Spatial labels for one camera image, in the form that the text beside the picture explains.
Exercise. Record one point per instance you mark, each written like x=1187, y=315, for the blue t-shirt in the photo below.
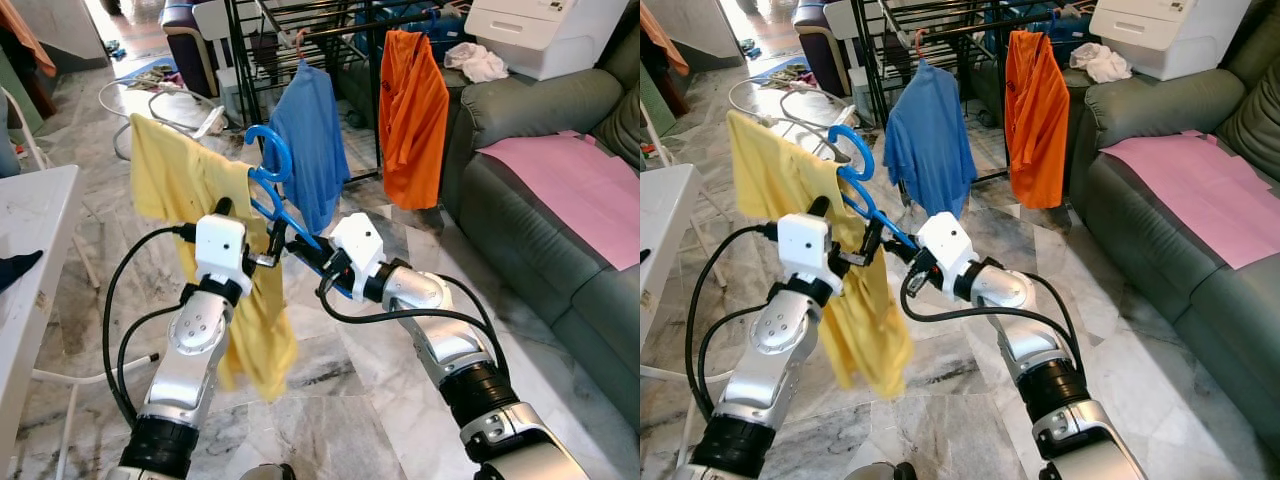
x=930, y=140
x=315, y=140

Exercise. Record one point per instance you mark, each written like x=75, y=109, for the pink plastic clothes hanger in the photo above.
x=918, y=42
x=299, y=42

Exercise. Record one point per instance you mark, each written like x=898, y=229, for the white folding table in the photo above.
x=30, y=210
x=665, y=210

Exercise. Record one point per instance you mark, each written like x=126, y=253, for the white baby bouncer frame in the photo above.
x=795, y=95
x=205, y=125

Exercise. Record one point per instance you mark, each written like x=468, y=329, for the orange hanging cloth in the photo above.
x=662, y=40
x=25, y=40

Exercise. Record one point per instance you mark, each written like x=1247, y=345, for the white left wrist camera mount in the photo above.
x=220, y=250
x=803, y=250

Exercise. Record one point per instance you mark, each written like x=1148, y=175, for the purple armchair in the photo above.
x=822, y=45
x=190, y=45

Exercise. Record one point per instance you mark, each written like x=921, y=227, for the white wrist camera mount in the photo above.
x=803, y=250
x=358, y=243
x=945, y=242
x=220, y=250

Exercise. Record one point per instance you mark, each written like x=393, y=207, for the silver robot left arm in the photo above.
x=195, y=345
x=780, y=345

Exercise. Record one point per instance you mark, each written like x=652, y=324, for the blue plastic clothes hanger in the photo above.
x=280, y=150
x=862, y=150
x=432, y=20
x=1052, y=20

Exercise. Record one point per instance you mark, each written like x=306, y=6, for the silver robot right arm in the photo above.
x=450, y=340
x=1030, y=340

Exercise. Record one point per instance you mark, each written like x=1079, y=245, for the yellow t-shirt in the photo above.
x=170, y=175
x=770, y=175

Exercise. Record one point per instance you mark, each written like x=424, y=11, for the pink sofa mat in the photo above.
x=570, y=195
x=1190, y=190

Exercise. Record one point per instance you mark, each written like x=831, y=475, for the white appliance box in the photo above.
x=550, y=35
x=1170, y=35

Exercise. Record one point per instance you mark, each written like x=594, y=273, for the white crumpled cloth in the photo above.
x=478, y=63
x=1100, y=63

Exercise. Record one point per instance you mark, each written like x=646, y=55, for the black metal drying rack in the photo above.
x=238, y=60
x=868, y=60

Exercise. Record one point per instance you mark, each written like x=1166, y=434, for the orange shirt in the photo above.
x=415, y=120
x=1038, y=120

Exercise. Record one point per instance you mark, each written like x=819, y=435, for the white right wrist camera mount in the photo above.
x=945, y=242
x=358, y=243

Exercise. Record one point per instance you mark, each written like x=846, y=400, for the green leather sofa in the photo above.
x=530, y=110
x=1160, y=110

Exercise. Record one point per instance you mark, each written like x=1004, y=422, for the light blue chair cushion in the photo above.
x=8, y=140

